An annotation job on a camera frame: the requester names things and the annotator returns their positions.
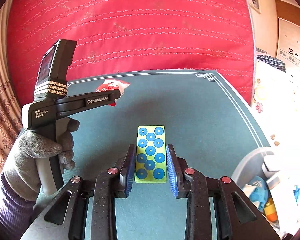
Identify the red quilted mattress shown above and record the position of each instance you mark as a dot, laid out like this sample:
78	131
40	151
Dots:
115	36

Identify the teal blue cloth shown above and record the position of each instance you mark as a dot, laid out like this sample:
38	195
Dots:
260	194

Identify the red white snack packet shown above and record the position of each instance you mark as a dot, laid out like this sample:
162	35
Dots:
110	84

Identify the clear plastic bowl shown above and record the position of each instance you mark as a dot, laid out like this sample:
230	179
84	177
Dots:
270	178

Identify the purple knit left sleeve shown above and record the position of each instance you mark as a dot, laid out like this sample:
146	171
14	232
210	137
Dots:
15	212

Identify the green tile with blue dots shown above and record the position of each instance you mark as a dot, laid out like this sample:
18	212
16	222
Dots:
150	161

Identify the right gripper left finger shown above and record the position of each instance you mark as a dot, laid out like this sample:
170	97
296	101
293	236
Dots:
86	202

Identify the orange yellow small item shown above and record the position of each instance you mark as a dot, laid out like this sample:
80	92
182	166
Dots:
270	211

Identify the patterned beige curtain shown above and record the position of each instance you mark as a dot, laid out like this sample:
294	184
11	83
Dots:
10	112

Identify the grey gloved left hand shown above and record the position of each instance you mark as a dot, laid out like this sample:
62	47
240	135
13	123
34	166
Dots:
20	175

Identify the floral checked bed quilt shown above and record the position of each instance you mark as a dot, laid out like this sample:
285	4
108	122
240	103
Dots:
276	103

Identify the dark plaid pillow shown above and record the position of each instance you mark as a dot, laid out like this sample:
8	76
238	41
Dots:
272	61

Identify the white sliding door wardrobe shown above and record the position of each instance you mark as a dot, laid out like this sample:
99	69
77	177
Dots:
288	44

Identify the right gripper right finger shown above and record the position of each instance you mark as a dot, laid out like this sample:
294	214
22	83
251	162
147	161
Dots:
236	216

